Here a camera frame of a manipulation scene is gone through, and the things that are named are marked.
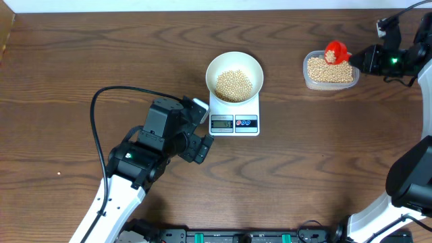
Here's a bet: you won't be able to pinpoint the soybeans in bowl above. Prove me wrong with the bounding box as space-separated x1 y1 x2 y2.
215 70 252 103

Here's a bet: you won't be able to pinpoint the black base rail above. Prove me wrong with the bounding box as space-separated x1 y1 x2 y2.
114 219 414 243

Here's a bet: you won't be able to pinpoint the soybeans in container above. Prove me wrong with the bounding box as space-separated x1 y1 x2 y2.
307 57 354 83

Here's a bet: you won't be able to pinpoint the clear plastic container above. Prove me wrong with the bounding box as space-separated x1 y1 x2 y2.
303 51 360 90

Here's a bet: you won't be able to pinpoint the cream ceramic bowl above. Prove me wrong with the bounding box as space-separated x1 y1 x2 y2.
205 51 264 103

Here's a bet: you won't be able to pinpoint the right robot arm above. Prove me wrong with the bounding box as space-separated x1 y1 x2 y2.
333 13 431 242

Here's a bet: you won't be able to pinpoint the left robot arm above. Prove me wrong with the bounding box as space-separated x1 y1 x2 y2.
71 97 213 242

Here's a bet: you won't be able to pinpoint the soybeans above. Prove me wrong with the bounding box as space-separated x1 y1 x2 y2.
307 57 354 83
325 50 337 64
215 70 252 103

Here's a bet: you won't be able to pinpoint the white digital kitchen scale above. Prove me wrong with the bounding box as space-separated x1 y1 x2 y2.
209 94 260 136

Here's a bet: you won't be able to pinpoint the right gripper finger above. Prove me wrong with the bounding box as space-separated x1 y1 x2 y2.
349 46 371 63
349 60 366 73

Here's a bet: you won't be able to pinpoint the wooden side panel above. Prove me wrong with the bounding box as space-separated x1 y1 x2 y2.
0 0 16 60

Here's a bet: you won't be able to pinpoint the red plastic measuring scoop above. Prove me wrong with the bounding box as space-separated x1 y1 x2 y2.
325 40 351 65

